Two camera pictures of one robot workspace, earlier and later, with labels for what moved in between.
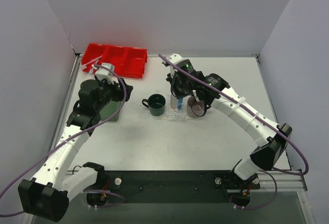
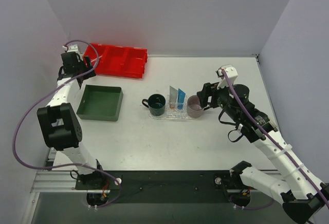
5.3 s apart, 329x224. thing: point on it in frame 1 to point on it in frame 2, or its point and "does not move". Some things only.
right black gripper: (180, 90) to (208, 94)
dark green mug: (157, 103) does not move
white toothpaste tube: (173, 101) does not move
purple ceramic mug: (195, 108) does not move
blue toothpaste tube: (180, 102) does not move
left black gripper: (124, 92) to (84, 66)
